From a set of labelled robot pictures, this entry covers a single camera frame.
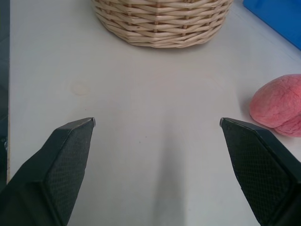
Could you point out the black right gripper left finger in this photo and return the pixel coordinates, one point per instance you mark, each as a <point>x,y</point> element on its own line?
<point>47,179</point>

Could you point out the woven wicker basket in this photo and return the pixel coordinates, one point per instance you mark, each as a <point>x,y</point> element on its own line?
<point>160,22</point>

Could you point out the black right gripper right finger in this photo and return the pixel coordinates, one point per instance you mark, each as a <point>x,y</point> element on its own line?
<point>263,174</point>

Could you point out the pink peach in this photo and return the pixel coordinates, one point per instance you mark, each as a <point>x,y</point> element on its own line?
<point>278,104</point>

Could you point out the blue plastic tray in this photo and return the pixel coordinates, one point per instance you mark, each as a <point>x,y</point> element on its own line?
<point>279,18</point>

